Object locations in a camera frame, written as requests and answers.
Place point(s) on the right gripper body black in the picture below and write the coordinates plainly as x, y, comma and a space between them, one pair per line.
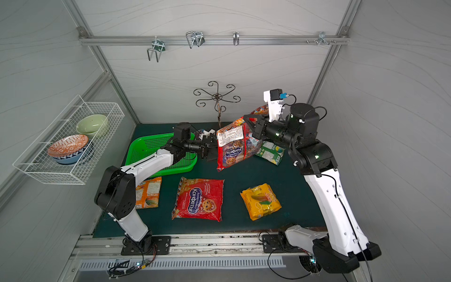
256, 126

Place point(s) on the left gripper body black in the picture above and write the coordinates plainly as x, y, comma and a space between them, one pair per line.
205, 148

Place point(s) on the red candy bag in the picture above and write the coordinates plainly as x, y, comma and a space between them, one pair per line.
235, 144
199, 199

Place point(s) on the green plastic basket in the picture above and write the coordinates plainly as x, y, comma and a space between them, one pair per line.
147, 150

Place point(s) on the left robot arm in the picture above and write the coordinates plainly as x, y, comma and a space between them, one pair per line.
116, 194

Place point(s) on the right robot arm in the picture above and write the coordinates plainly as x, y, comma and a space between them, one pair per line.
343, 246

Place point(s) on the green tea snack packet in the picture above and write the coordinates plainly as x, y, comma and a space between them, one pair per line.
271, 152

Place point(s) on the metal jewelry tree stand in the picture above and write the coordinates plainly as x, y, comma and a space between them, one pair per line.
218, 98

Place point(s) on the yellow mango candy bag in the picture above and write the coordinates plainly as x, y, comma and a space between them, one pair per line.
260, 201

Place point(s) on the orange snack packet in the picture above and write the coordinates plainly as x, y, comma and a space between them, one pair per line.
148, 193

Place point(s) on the small metal hook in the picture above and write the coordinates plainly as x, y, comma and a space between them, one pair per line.
236, 38

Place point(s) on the looped metal hook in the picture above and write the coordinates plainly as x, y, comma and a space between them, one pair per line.
195, 38

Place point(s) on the double prong metal hook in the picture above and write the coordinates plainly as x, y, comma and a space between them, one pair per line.
156, 49

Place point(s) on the light green ceramic bowl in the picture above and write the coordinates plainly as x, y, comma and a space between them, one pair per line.
93, 126

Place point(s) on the blue bowl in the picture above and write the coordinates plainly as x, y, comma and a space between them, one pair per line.
82, 157

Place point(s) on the orange patterned bowl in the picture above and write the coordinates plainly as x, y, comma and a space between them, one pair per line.
68, 146

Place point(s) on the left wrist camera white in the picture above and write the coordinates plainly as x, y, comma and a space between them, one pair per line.
204, 134

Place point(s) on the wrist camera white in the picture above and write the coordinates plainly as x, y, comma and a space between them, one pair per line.
275, 101
204, 134

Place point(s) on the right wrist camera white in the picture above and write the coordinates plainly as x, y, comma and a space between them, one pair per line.
275, 101

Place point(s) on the right metal bracket hook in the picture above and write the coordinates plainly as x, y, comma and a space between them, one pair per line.
321, 40

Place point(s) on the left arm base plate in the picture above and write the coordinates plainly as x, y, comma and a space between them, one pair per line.
150, 245

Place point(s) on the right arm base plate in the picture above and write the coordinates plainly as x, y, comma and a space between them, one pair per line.
277, 243

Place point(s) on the white wire wall basket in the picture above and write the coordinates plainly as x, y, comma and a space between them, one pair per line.
35, 161

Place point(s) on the aluminium front frame rail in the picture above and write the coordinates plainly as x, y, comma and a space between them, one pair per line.
182, 245

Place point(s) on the horizontal aluminium rail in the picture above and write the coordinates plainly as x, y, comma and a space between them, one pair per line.
227, 40

